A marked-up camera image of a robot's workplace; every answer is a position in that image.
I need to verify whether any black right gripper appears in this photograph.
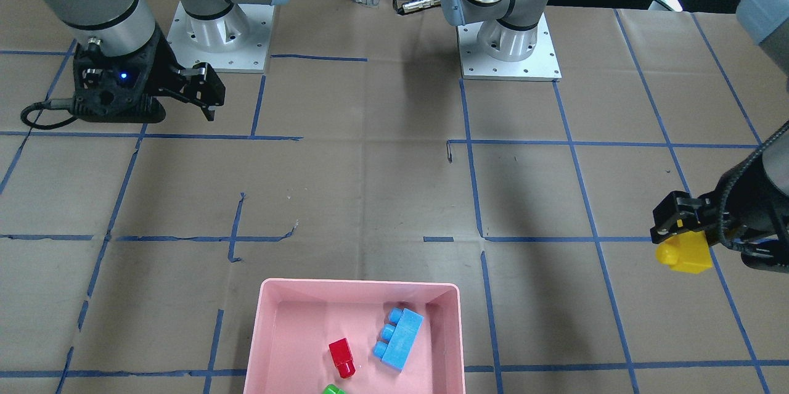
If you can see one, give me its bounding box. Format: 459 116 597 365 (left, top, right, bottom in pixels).
73 33 226 123

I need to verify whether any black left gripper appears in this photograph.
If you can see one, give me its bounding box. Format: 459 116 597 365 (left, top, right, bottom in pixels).
649 163 788 273

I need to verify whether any yellow toy block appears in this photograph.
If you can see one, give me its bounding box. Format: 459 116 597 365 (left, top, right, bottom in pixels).
655 231 713 275

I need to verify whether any red toy block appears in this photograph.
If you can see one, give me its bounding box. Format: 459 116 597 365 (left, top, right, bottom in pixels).
328 338 357 379

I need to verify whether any blue toy block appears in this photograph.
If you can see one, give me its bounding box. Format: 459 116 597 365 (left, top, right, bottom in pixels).
372 307 425 371

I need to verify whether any green toy block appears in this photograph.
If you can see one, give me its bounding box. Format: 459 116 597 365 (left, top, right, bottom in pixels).
321 384 346 394

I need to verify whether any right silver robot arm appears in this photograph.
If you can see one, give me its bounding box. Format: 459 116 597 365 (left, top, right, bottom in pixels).
20 0 288 130

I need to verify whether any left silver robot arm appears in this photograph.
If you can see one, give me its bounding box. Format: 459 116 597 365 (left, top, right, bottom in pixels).
440 0 788 273

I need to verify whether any pink plastic box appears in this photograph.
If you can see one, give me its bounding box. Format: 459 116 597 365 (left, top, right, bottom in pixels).
244 278 466 393

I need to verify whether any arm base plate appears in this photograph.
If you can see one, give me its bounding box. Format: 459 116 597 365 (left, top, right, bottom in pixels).
167 3 277 74
457 15 563 81

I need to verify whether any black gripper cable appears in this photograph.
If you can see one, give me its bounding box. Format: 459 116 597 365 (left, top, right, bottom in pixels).
20 100 78 131

